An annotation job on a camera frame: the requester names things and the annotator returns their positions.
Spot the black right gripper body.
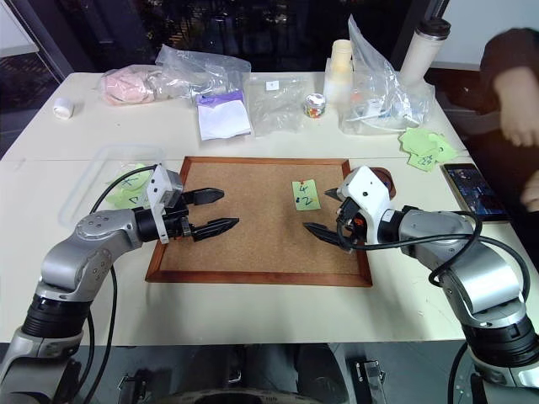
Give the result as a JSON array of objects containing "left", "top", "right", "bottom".
[{"left": 334, "top": 197, "right": 367, "bottom": 253}]

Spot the green note with numbers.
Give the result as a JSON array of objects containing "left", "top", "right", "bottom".
[{"left": 291, "top": 178, "right": 323, "bottom": 210}]

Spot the small clear jar of pushpins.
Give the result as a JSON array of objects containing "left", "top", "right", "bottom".
[{"left": 303, "top": 93, "right": 328, "bottom": 120}]

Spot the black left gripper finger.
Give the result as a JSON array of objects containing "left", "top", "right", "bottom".
[
  {"left": 183, "top": 187, "right": 226, "bottom": 208},
  {"left": 191, "top": 216, "right": 241, "bottom": 243}
]

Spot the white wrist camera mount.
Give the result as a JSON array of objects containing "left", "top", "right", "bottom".
[
  {"left": 145, "top": 164, "right": 187, "bottom": 246},
  {"left": 336, "top": 165, "right": 399, "bottom": 246}
]

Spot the green note with cross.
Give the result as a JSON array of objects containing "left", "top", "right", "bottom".
[{"left": 109, "top": 162, "right": 157, "bottom": 195}]

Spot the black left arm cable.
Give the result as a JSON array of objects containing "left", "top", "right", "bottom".
[{"left": 82, "top": 165, "right": 159, "bottom": 404}]

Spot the pink cloth in bag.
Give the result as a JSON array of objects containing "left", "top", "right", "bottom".
[{"left": 98, "top": 66, "right": 160, "bottom": 106}]

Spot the white tape roll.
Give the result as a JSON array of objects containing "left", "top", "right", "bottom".
[{"left": 51, "top": 97, "right": 77, "bottom": 121}]

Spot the blank green paper note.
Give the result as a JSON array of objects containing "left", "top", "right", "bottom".
[{"left": 398, "top": 127, "right": 440, "bottom": 157}]

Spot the green paper label with hole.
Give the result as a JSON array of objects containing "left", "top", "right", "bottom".
[{"left": 430, "top": 133, "right": 458, "bottom": 163}]

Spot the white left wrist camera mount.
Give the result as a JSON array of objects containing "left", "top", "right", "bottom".
[{"left": 145, "top": 164, "right": 187, "bottom": 246}]

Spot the brown round dish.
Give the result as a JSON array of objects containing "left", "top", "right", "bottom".
[{"left": 370, "top": 166, "right": 398, "bottom": 199}]

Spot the person's bare hand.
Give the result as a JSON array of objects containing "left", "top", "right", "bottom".
[
  {"left": 499, "top": 93, "right": 539, "bottom": 148},
  {"left": 520, "top": 169, "right": 539, "bottom": 208}
]

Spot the person's dark sleeved arm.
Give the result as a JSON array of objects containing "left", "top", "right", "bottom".
[{"left": 479, "top": 26, "right": 539, "bottom": 111}]

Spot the white tumbler with black lid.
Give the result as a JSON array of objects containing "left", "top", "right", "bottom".
[{"left": 398, "top": 17, "right": 453, "bottom": 86}]

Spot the purple and white packet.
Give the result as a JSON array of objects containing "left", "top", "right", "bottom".
[{"left": 195, "top": 88, "right": 255, "bottom": 142}]

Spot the large clear plastic bag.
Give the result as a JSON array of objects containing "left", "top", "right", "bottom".
[{"left": 339, "top": 13, "right": 435, "bottom": 136}]

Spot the stack of white cups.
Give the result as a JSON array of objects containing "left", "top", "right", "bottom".
[{"left": 323, "top": 39, "right": 355, "bottom": 105}]

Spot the flat clear zip bag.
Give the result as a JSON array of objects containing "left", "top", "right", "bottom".
[{"left": 243, "top": 77, "right": 307, "bottom": 138}]

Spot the clear plastic tray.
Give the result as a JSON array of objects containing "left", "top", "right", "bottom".
[{"left": 58, "top": 143, "right": 168, "bottom": 231}]

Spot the metal bracket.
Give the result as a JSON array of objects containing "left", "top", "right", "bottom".
[
  {"left": 352, "top": 357, "right": 387, "bottom": 404},
  {"left": 116, "top": 373, "right": 147, "bottom": 404}
]

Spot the wood framed cork board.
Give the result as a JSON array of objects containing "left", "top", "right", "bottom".
[{"left": 144, "top": 156, "right": 376, "bottom": 289}]

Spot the dark rounded shape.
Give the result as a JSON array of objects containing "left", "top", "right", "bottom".
[{"left": 168, "top": 343, "right": 351, "bottom": 404}]

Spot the black smartphone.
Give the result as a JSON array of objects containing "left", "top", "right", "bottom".
[{"left": 439, "top": 162, "right": 511, "bottom": 222}]

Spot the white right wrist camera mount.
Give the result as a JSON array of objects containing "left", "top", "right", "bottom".
[{"left": 336, "top": 165, "right": 399, "bottom": 246}]

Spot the crumpled clear plastic bag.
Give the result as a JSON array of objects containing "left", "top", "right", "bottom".
[{"left": 145, "top": 43, "right": 253, "bottom": 101}]

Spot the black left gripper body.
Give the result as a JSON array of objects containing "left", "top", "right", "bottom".
[{"left": 161, "top": 203, "right": 197, "bottom": 243}]

